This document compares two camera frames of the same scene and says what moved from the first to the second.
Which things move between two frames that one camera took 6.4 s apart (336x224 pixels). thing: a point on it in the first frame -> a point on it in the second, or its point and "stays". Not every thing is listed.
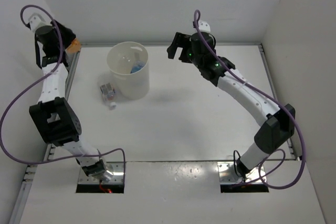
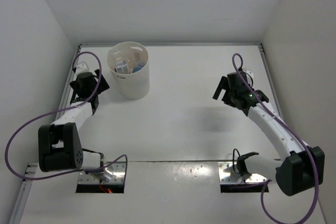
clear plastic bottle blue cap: x=126 y=62 -> x=130 y=54
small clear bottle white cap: x=108 y=93 -> x=123 y=68
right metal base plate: x=227 y=173 stays
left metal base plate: x=117 y=177 stays
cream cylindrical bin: x=120 y=59 stays
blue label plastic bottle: x=137 y=66 stays
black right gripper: x=180 y=40 -> x=223 y=85
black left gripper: x=66 y=33 -> x=102 y=86
